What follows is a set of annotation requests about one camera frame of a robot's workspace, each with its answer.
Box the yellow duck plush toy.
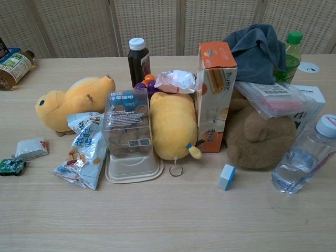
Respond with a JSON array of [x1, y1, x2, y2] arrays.
[[35, 75, 117, 137]]

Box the yellow plush with keyring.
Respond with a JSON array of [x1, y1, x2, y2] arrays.
[[150, 91, 203, 178]]

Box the clear coffee capsule box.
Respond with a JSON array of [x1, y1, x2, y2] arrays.
[[101, 88, 153, 160]]

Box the white pink snack packet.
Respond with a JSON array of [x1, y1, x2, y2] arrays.
[[154, 70, 198, 95]]

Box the purple orange toy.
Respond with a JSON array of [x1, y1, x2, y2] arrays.
[[133, 74, 159, 100]]

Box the orange biscuit box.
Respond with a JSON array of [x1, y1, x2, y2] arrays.
[[196, 41, 238, 154]]

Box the beige plastic lid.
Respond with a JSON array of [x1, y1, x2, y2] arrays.
[[104, 152, 165, 184]]

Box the dark juice bottle white cap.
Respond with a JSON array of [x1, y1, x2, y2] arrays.
[[127, 37, 151, 89]]

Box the white blue eraser block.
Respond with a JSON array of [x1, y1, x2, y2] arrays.
[[218, 164, 237, 191]]

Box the white blue snack bag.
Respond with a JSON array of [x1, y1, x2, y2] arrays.
[[52, 112, 109, 191]]

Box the brown plush toy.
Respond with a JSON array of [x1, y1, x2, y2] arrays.
[[223, 88, 297, 171]]

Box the clear zip bag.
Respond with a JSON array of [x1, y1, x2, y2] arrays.
[[234, 81, 313, 118]]

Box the grey towel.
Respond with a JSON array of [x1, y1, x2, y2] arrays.
[[222, 24, 287, 85]]

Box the green soda bottle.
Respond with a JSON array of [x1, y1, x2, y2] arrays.
[[272, 30, 304, 85]]

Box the small white packet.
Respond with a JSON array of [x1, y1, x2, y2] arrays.
[[15, 138, 49, 161]]

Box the clear water bottle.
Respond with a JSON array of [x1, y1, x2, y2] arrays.
[[271, 114, 336, 195]]

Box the white carton box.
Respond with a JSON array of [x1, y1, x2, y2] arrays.
[[277, 82, 327, 137]]

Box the round white table socket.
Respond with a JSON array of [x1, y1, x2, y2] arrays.
[[297, 61, 321, 74]]

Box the amber tea bottle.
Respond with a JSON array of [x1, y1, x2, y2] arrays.
[[0, 50, 35, 91]]

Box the blue box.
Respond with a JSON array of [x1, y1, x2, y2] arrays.
[[0, 47, 22, 65]]

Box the dark box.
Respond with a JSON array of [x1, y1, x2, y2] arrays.
[[0, 37, 9, 63]]

